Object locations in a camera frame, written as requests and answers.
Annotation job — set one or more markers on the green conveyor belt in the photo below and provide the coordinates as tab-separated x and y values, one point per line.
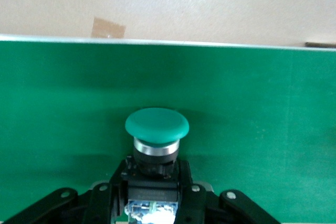
236	103

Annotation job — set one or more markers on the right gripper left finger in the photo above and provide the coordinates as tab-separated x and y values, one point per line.
102	205

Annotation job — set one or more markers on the brown tape piece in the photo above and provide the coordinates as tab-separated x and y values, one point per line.
107	28

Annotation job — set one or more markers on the green mushroom push button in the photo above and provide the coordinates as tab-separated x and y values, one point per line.
157	124

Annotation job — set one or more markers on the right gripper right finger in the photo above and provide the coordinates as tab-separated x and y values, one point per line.
194	205

